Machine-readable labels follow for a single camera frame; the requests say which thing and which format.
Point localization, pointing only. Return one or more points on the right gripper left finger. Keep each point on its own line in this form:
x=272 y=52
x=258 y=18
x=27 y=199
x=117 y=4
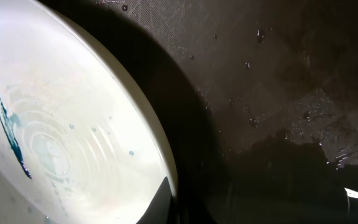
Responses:
x=159 y=208

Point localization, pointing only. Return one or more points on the white plate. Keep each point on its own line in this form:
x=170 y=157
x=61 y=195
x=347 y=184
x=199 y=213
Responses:
x=79 y=141

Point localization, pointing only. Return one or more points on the dark brown serving tray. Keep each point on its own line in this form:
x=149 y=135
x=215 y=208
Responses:
x=258 y=99

